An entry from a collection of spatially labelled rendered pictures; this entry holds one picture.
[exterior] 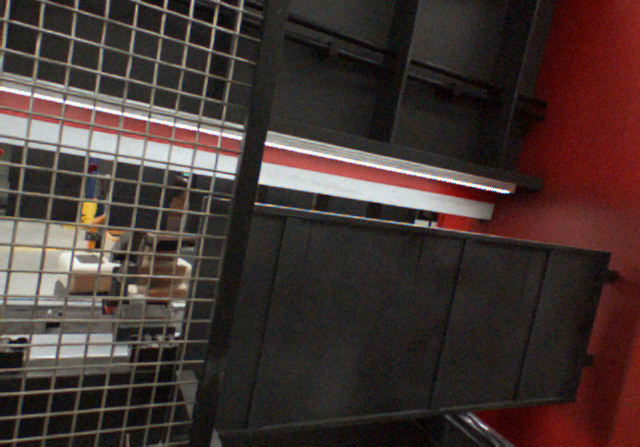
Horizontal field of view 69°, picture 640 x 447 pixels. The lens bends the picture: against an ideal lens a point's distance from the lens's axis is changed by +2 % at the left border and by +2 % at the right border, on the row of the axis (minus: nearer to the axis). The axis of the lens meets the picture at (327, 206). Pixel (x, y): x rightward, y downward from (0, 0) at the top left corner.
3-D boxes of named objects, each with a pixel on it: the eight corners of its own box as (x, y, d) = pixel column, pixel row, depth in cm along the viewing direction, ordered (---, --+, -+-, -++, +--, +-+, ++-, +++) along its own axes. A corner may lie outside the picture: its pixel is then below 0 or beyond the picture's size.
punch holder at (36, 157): (81, 217, 118) (90, 154, 117) (80, 224, 111) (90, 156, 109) (8, 210, 111) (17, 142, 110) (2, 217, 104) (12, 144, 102)
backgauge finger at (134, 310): (159, 301, 123) (162, 283, 123) (173, 343, 100) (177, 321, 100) (109, 300, 117) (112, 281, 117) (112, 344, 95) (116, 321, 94)
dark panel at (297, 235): (568, 398, 134) (604, 250, 130) (574, 402, 132) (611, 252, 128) (160, 441, 81) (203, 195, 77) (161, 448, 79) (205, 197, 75)
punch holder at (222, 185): (233, 232, 137) (242, 178, 136) (241, 239, 130) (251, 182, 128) (181, 227, 130) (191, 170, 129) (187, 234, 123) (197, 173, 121)
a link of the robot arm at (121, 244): (186, 173, 141) (151, 166, 134) (189, 187, 138) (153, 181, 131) (136, 251, 164) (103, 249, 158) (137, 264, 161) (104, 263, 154)
